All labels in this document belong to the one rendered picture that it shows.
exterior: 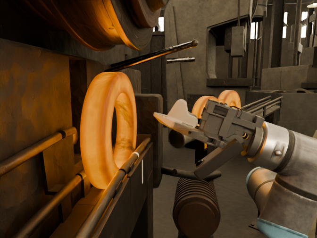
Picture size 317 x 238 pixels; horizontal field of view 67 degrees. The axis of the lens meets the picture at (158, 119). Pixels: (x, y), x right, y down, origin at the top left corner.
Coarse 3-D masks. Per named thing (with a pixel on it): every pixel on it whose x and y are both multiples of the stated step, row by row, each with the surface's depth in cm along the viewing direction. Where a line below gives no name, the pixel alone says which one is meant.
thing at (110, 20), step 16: (64, 0) 27; (80, 0) 26; (96, 0) 26; (112, 0) 25; (80, 16) 29; (96, 16) 29; (112, 16) 27; (128, 16) 32; (96, 32) 32; (112, 32) 32; (128, 32) 32; (144, 32) 42; (144, 48) 42
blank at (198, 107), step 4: (204, 96) 82; (208, 96) 81; (212, 96) 82; (200, 100) 80; (204, 100) 79; (216, 100) 84; (196, 104) 79; (200, 104) 78; (204, 104) 78; (196, 108) 78; (200, 108) 77; (192, 112) 78; (196, 112) 78; (200, 112) 77; (200, 116) 77
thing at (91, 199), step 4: (92, 188) 39; (96, 188) 39; (92, 192) 37; (96, 192) 37; (100, 192) 37; (88, 196) 36; (92, 196) 36; (96, 196) 36; (80, 200) 35; (84, 200) 35; (88, 200) 35; (92, 200) 35; (96, 200) 35; (88, 204) 34; (92, 204) 34
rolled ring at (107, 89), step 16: (96, 80) 34; (112, 80) 33; (128, 80) 41; (96, 96) 31; (112, 96) 33; (128, 96) 42; (96, 112) 30; (112, 112) 33; (128, 112) 44; (80, 128) 31; (96, 128) 30; (128, 128) 45; (80, 144) 31; (96, 144) 30; (128, 144) 45; (96, 160) 31; (112, 160) 34; (96, 176) 32; (112, 176) 34
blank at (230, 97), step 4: (224, 92) 91; (228, 92) 90; (232, 92) 92; (236, 92) 95; (220, 96) 90; (224, 96) 89; (228, 96) 90; (232, 96) 92; (236, 96) 95; (220, 100) 89; (224, 100) 88; (228, 100) 90; (232, 100) 92; (236, 100) 95; (228, 104) 91; (232, 104) 96; (236, 104) 96; (240, 104) 98; (236, 108) 96; (240, 108) 98
